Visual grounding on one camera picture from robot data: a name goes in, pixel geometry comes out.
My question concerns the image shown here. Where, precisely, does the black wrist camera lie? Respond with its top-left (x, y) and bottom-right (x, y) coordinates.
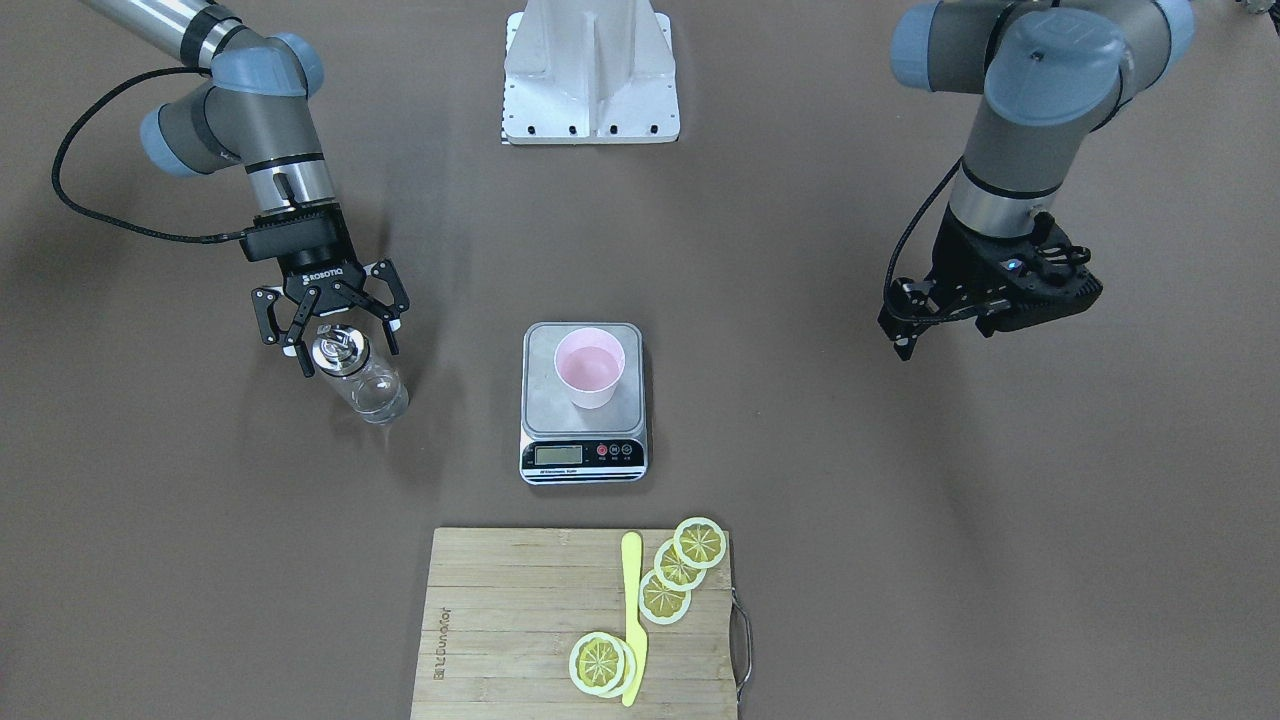
top-left (877, 275), bottom-right (940, 361)
top-left (239, 222), bottom-right (316, 263)

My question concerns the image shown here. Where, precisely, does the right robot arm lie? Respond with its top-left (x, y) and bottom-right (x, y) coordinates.
top-left (90, 1), bottom-right (410, 375)

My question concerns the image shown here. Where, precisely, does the silver kitchen scale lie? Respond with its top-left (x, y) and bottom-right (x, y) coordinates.
top-left (518, 322), bottom-right (649, 486)

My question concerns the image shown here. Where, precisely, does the bamboo cutting board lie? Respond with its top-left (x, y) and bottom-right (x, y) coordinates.
top-left (410, 527), bottom-right (753, 719)

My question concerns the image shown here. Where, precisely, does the pink paper cup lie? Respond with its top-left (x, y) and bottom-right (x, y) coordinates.
top-left (553, 327), bottom-right (626, 410)

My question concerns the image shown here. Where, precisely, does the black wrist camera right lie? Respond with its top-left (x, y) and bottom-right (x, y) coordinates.
top-left (239, 222), bottom-right (316, 263)

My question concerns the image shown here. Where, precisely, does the yellow plastic knife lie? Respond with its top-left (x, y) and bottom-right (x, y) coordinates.
top-left (620, 530), bottom-right (649, 707)

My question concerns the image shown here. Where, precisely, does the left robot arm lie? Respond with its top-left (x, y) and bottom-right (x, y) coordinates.
top-left (878, 1), bottom-right (1196, 359)

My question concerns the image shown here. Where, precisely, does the glass sauce bottle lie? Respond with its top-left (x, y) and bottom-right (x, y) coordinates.
top-left (310, 323), bottom-right (410, 425)

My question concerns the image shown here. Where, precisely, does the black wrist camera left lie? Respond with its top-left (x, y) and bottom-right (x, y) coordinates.
top-left (877, 275), bottom-right (940, 361)

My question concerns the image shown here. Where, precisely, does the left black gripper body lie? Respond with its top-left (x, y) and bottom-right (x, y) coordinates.
top-left (925, 211), bottom-right (1103, 334)

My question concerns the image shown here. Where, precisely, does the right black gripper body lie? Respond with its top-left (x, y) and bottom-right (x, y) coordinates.
top-left (262, 205), bottom-right (362, 306)

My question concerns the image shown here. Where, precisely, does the lemon slice under front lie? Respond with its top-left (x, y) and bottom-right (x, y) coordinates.
top-left (600, 641), bottom-right (637, 700)

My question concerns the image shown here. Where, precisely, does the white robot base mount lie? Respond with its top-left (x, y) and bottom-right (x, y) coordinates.
top-left (500, 1), bottom-right (681, 146)

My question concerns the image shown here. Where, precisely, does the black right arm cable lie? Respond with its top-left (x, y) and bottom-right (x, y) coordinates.
top-left (51, 65), bottom-right (250, 245)

